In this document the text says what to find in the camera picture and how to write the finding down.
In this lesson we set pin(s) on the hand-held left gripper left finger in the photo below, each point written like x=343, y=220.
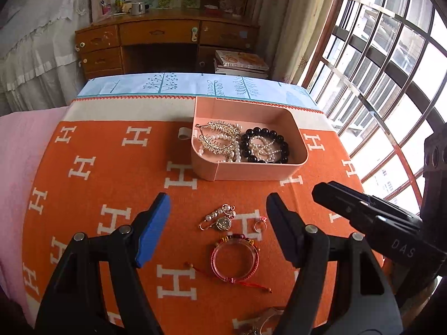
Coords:
x=153, y=232

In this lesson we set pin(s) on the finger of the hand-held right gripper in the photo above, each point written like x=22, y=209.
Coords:
x=394, y=211
x=337, y=200

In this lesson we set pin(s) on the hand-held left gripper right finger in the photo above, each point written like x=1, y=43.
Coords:
x=282, y=232

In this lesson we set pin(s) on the gold round pendant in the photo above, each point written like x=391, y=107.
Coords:
x=222, y=224

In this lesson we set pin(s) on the pearl brooch pin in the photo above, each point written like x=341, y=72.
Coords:
x=213, y=217

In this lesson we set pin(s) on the pink clear bangle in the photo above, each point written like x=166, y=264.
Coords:
x=213, y=263

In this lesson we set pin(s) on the pink jewelry box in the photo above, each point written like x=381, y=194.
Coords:
x=244, y=172

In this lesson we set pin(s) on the orange patterned blanket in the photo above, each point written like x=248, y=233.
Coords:
x=115, y=181

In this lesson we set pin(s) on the grey fabric loop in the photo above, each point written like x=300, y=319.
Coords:
x=184, y=134

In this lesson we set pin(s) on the gold leaf pearl hair clip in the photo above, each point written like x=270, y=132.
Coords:
x=220, y=126
x=213, y=144

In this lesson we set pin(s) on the pink blanket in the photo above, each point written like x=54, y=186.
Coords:
x=24, y=167

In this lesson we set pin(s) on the window grille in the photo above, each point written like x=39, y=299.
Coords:
x=384, y=62

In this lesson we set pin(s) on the blue tree print sheet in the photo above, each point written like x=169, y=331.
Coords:
x=139, y=84

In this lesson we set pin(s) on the stack of magazines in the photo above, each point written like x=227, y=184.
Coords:
x=241, y=62

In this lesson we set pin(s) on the beige curtain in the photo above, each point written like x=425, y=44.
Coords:
x=290, y=24

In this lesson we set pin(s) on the wooden desk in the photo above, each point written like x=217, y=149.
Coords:
x=157, y=31

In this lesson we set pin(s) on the green drawer lock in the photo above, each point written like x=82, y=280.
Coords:
x=193, y=35

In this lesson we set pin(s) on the white lace furniture cover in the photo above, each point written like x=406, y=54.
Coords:
x=38, y=42

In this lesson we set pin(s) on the metal mug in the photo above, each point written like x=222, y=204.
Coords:
x=137, y=8

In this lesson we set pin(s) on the floral gift bag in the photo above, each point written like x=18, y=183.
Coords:
x=232, y=1

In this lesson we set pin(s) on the red tissue box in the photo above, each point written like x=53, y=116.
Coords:
x=212, y=10

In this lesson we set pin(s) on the pink pen holder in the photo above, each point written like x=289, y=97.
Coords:
x=106, y=8

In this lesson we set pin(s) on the green bottles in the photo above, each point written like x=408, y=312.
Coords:
x=121, y=5

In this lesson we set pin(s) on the green picture cards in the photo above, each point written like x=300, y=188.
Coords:
x=178, y=2

